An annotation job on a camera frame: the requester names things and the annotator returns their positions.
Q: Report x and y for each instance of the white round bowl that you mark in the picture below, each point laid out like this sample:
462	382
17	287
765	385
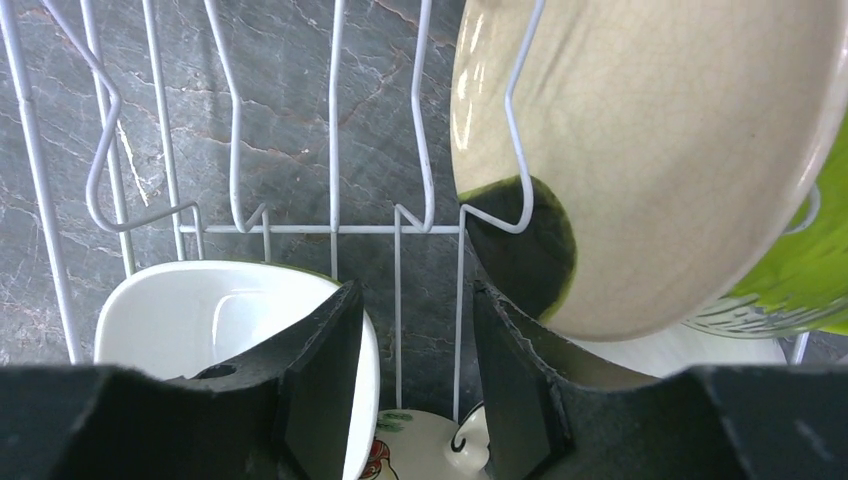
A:
678	347

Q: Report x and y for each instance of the white wire dish rack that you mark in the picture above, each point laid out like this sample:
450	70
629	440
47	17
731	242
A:
284	132

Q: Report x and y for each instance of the green interior mug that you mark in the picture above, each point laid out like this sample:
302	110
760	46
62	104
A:
413	444

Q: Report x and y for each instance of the cream floral plate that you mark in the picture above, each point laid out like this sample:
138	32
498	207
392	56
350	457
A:
669	144

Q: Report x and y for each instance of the lime green plate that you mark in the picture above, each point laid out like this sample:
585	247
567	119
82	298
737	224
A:
801	283

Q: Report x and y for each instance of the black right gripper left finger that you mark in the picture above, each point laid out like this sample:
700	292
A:
280	410

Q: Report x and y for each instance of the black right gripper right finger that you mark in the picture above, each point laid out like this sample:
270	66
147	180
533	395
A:
548	417

